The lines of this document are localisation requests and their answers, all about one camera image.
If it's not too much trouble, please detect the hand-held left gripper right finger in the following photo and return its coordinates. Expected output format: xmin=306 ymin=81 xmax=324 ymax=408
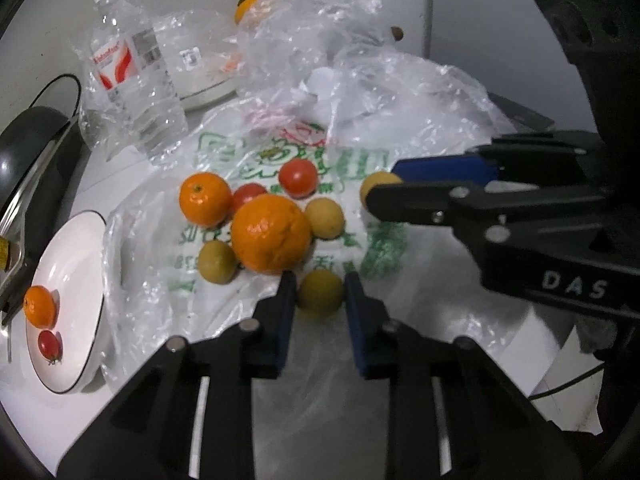
xmin=344 ymin=271 xmax=584 ymax=480

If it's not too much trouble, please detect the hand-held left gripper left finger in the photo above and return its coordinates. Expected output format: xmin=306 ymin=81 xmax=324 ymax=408
xmin=56 ymin=271 xmax=298 ymax=480

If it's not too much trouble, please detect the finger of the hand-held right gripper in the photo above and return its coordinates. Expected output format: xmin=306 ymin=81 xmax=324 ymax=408
xmin=391 ymin=131 xmax=606 ymax=186
xmin=364 ymin=181 xmax=609 ymax=261

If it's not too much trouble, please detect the small yellow-green fruit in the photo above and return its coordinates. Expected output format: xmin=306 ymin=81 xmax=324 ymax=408
xmin=297 ymin=269 xmax=345 ymax=317
xmin=198 ymin=240 xmax=238 ymax=285
xmin=359 ymin=171 xmax=403 ymax=211
xmin=304 ymin=197 xmax=346 ymax=240

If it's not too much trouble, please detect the green printed plastic bag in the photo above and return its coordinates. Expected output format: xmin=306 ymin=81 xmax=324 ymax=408
xmin=100 ymin=105 xmax=503 ymax=411

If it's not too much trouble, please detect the large orange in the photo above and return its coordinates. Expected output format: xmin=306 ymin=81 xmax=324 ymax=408
xmin=231 ymin=194 xmax=313 ymax=275

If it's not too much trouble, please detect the red tomato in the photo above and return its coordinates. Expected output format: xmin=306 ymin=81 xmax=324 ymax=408
xmin=231 ymin=183 xmax=268 ymax=213
xmin=278 ymin=158 xmax=319 ymax=199

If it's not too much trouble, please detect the small mandarin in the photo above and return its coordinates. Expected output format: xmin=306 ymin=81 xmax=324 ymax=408
xmin=179 ymin=172 xmax=233 ymax=228
xmin=23 ymin=285 xmax=57 ymax=330

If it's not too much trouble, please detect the white plate with black rim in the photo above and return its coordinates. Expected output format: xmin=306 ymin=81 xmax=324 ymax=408
xmin=25 ymin=210 xmax=113 ymax=395

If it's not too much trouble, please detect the crumpled clear plastic bag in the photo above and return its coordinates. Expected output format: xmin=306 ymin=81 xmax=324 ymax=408
xmin=235 ymin=0 xmax=516 ymax=161

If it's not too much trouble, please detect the white round tray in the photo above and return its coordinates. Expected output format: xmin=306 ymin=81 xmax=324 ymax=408
xmin=170 ymin=35 xmax=246 ymax=111

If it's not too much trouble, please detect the small cherry tomato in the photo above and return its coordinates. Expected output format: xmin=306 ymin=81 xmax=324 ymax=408
xmin=38 ymin=329 xmax=63 ymax=366

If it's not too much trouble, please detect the white paper sheet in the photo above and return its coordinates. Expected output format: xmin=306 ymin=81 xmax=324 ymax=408
xmin=520 ymin=310 xmax=606 ymax=436

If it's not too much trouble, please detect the orange with green stem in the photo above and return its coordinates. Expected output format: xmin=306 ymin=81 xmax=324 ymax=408
xmin=234 ymin=0 xmax=263 ymax=26

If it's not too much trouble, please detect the clear plastic water bottle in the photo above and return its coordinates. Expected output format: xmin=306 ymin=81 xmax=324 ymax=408
xmin=90 ymin=0 xmax=189 ymax=158

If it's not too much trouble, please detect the metal device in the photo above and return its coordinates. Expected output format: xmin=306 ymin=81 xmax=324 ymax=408
xmin=0 ymin=120 xmax=81 ymax=331

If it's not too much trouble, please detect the dark grey pan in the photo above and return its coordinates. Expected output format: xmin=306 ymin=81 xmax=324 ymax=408
xmin=0 ymin=106 xmax=83 ymax=211

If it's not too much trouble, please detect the black cable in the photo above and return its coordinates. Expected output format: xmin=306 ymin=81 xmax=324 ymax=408
xmin=27 ymin=74 xmax=82 ymax=117
xmin=527 ymin=362 xmax=603 ymax=401

